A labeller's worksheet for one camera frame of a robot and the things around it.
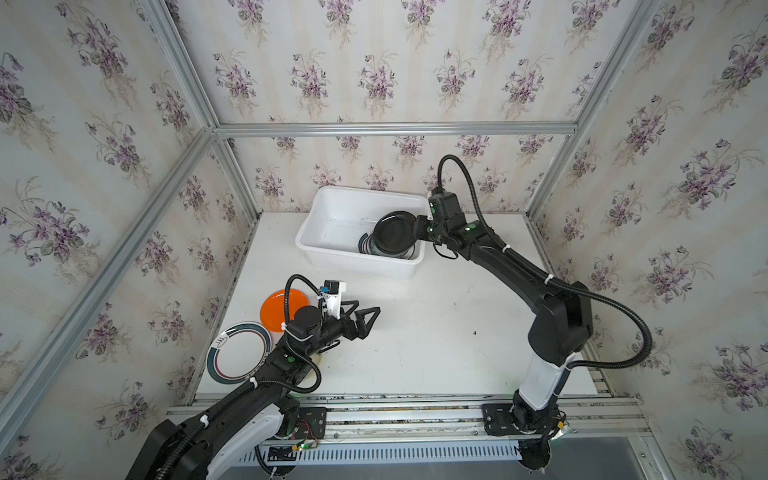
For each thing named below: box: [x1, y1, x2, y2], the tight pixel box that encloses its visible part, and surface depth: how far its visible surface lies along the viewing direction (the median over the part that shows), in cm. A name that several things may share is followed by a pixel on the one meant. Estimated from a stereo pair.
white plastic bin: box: [295, 185, 430, 279], surface depth 112 cm
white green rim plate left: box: [206, 322, 272, 385], surface depth 88 cm
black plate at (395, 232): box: [372, 210, 417, 255], surface depth 90 cm
